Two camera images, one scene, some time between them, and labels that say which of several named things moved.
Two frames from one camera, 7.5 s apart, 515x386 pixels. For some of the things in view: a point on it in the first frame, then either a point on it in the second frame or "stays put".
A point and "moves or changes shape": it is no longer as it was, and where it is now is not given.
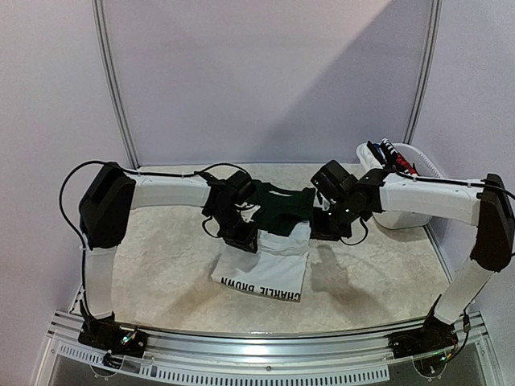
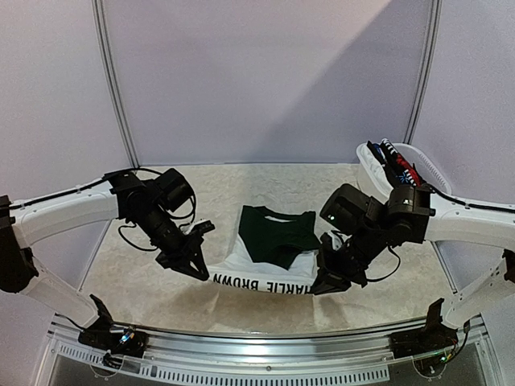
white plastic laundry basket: x=419 y=162 stays put
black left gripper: x=243 y=241 → x=185 y=267
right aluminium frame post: x=434 y=25 stays put
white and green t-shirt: x=278 y=267 moves or changes shape
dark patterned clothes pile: x=389 y=158 stays put
